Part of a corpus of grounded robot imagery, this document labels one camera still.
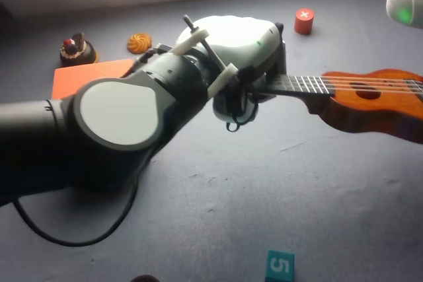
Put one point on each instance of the dark brown round disc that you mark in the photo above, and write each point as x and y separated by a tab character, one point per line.
144	278

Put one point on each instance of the teal number five block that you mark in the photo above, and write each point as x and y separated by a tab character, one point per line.
279	266

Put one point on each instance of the small wooden ukulele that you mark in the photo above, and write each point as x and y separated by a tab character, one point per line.
380	103

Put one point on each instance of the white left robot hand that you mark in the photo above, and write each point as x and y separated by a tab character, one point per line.
238	37

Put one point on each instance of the toy chocolate cake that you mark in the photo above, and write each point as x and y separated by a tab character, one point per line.
76	51

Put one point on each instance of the grey table cloth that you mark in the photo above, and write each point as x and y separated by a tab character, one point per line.
264	179

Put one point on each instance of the red cylinder block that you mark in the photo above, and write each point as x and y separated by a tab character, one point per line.
303	22

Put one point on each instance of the orange rectangular block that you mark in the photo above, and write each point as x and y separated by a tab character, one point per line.
86	75

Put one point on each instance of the toy swirl cookie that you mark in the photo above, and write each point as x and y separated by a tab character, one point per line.
139	43

